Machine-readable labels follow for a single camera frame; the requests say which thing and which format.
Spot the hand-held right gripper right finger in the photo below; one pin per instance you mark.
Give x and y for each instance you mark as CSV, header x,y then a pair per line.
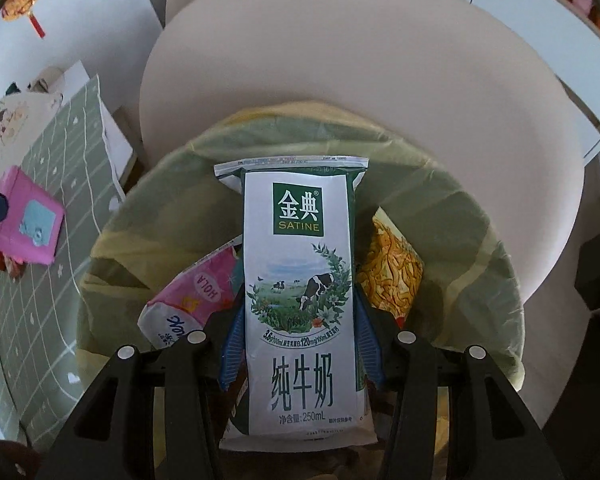
x,y
430,400

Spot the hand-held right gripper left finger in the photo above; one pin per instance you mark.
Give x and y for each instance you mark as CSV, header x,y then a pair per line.
x,y
180,400

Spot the pink white snack packet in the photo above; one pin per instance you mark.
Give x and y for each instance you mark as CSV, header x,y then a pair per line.
x,y
190,290

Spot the orange snack bag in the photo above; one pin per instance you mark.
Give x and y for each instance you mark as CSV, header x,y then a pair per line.
x,y
390,270

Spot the green white milk carton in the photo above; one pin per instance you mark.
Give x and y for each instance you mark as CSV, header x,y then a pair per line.
x,y
300,260

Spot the pink toy box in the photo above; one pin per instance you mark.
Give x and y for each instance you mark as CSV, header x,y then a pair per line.
x,y
27,210

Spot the mesh food cover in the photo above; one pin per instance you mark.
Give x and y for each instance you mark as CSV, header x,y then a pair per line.
x,y
5,120

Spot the green checked tablecloth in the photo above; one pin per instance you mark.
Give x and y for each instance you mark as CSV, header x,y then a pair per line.
x,y
45,310

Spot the wall shelf cabinet unit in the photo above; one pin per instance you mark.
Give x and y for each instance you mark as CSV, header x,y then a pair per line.
x,y
555,60

